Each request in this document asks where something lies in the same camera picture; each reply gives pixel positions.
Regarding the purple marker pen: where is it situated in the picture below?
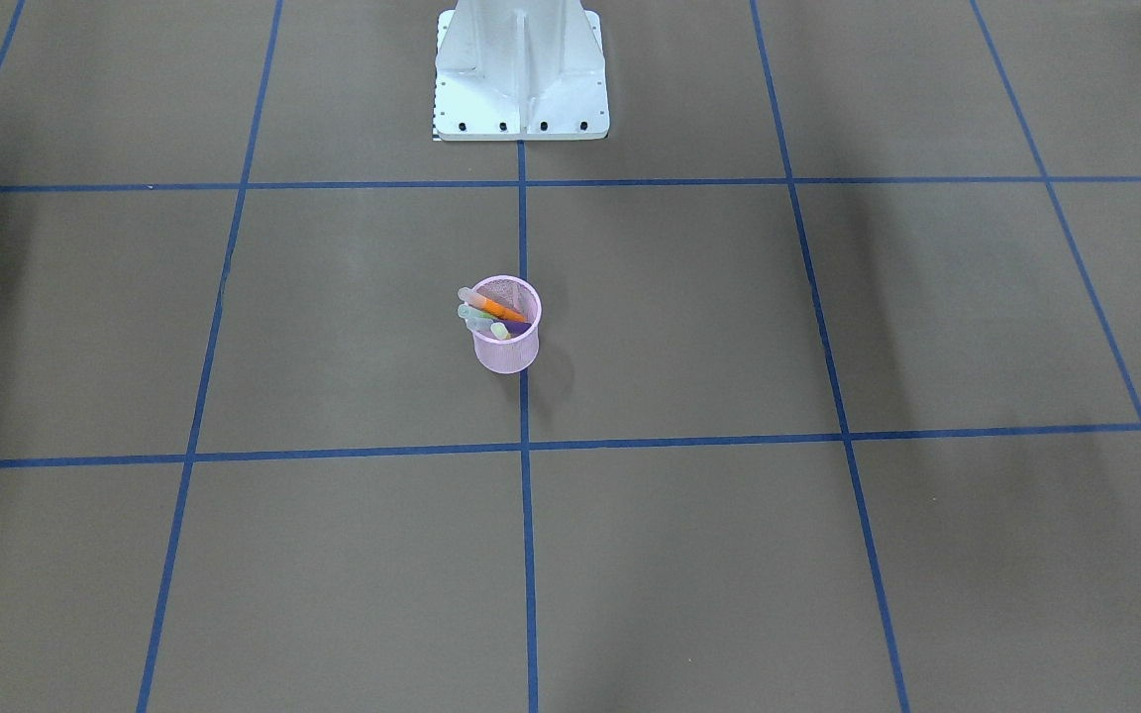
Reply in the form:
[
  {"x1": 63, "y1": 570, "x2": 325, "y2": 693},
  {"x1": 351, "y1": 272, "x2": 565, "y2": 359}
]
[{"x1": 464, "y1": 321, "x2": 533, "y2": 338}]

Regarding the orange highlighter pen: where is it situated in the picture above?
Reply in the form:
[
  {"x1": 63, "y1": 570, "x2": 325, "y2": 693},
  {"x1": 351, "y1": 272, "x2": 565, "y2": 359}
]
[{"x1": 458, "y1": 287, "x2": 529, "y2": 322}]

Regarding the green highlighter pen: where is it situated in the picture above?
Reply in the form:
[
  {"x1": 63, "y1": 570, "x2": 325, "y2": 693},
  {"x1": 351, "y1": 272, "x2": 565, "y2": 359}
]
[{"x1": 458, "y1": 303, "x2": 499, "y2": 322}]

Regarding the pink mesh pen holder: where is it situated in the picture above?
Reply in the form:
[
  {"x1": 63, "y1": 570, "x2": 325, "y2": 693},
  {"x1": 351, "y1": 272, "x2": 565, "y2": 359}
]
[{"x1": 468, "y1": 275, "x2": 543, "y2": 374}]

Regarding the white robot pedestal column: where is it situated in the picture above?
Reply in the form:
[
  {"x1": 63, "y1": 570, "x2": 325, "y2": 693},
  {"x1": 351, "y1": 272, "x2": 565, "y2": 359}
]
[{"x1": 432, "y1": 1, "x2": 610, "y2": 141}]

